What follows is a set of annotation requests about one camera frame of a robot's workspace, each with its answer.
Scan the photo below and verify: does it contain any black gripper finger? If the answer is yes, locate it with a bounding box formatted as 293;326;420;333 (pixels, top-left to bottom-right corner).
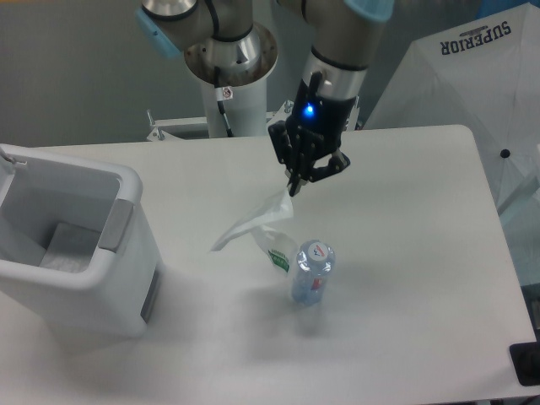
288;149;351;197
267;121;302;188

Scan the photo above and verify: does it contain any black device at table edge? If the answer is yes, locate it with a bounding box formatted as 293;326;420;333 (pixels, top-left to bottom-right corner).
509;342;539;386

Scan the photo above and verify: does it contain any white trash can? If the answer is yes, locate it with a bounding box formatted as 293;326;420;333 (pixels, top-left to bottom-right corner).
1;144;162;338

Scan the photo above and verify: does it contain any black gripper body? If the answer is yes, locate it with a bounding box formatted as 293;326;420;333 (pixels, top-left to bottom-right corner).
286;75;354;157

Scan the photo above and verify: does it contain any white umbrella with text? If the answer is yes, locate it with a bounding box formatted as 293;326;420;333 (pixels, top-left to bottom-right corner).
365;3;539;204

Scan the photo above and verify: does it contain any clear plastic water bottle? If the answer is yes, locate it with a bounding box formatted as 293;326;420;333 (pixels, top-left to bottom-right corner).
291;240;336;306

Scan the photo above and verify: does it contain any black cable on pedestal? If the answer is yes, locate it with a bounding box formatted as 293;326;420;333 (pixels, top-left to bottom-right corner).
212;66;235;138

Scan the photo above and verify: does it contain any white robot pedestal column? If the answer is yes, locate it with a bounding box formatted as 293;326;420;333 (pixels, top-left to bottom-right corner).
184;22;278;138

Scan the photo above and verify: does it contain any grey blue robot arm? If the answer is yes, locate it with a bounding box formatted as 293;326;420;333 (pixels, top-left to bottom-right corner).
135;1;394;195

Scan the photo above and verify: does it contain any white metal base frame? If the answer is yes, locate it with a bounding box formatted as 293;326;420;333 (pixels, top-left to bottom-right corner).
146;97;364;142

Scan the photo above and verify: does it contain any white green plastic bag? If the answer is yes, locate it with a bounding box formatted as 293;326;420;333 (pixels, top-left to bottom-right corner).
210;188;299;274

